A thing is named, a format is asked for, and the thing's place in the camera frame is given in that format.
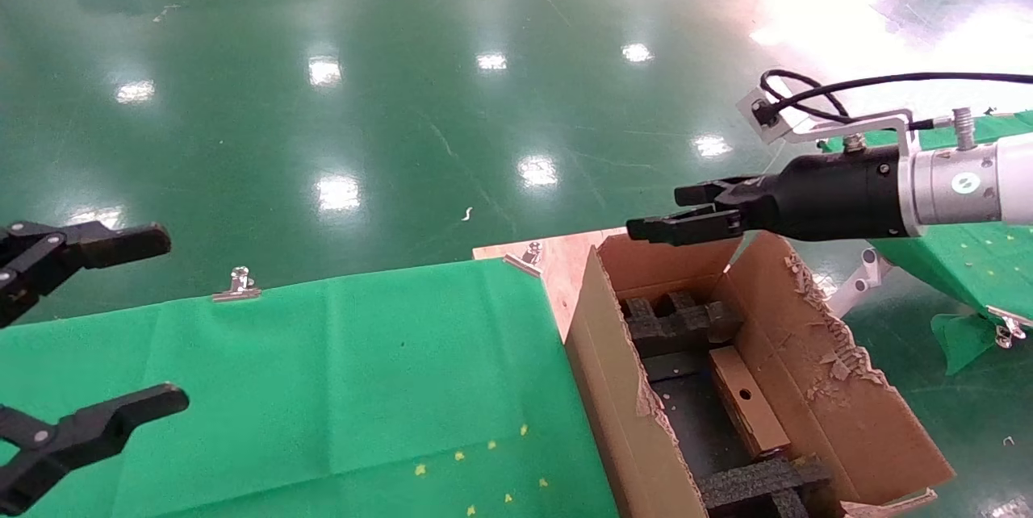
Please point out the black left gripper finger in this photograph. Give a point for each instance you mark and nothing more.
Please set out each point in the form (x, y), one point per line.
(81, 246)
(81, 432)

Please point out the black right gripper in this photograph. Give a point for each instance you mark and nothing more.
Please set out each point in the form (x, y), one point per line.
(839, 195)

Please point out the small cardboard box with hole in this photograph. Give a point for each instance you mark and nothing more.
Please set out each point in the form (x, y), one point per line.
(746, 405)

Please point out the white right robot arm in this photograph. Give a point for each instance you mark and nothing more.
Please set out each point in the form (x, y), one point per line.
(968, 183)

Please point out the large open cardboard carton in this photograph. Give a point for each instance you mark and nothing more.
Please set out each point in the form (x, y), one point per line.
(855, 421)

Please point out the black foam insert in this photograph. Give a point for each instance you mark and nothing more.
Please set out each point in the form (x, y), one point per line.
(759, 482)
(686, 323)

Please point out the green tablecloth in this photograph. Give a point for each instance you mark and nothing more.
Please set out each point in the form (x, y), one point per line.
(968, 268)
(282, 381)

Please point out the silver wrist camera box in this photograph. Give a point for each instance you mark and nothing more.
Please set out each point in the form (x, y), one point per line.
(767, 119)

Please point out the silver camera mount bracket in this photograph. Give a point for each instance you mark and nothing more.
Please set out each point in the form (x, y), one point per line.
(855, 124)

